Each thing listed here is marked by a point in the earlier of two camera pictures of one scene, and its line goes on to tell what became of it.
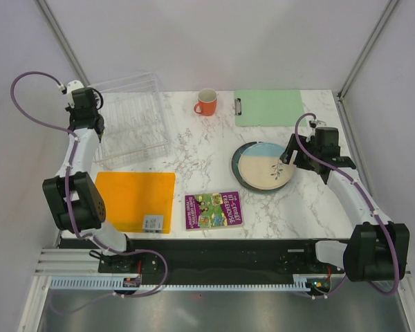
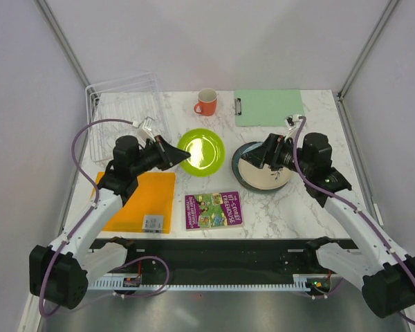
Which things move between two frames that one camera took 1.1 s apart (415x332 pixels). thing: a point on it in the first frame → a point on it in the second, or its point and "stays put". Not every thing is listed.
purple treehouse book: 213,210 stays put
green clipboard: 268,108 stays put
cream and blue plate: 260,166 stays put
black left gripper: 72,111 → 169,155
